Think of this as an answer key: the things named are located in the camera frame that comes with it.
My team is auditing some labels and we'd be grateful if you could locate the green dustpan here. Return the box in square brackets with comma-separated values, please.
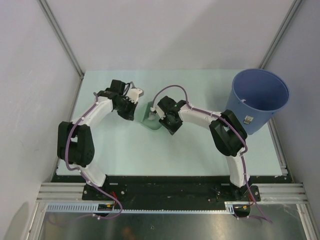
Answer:
[140, 101, 162, 131]

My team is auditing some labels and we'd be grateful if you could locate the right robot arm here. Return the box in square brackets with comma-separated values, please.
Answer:
[150, 96, 250, 201]

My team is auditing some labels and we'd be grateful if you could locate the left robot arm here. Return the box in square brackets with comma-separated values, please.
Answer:
[57, 79, 144, 200]

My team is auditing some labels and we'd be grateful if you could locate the blue plastic bin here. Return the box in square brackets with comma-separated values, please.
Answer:
[225, 68, 290, 135]

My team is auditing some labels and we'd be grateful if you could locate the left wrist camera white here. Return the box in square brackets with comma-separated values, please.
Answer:
[126, 88, 144, 104]

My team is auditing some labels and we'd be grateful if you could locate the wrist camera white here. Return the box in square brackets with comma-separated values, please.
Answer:
[126, 88, 144, 104]
[150, 104, 166, 120]

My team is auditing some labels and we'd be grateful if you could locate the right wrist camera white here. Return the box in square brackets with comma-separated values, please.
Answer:
[150, 104, 166, 120]

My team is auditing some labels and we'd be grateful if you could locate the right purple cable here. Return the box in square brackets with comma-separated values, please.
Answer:
[152, 84, 274, 223]

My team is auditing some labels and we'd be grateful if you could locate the purple cable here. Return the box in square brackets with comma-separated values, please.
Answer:
[47, 91, 124, 227]
[152, 84, 274, 223]

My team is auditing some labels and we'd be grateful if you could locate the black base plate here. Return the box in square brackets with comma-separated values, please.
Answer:
[51, 174, 261, 211]

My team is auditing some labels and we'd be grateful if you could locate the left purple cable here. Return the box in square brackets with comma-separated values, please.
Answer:
[47, 91, 124, 227]

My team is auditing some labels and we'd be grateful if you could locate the white cable duct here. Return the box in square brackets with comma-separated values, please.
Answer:
[44, 201, 237, 215]

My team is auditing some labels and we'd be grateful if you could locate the aluminium frame rail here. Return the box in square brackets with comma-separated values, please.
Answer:
[36, 183, 308, 204]

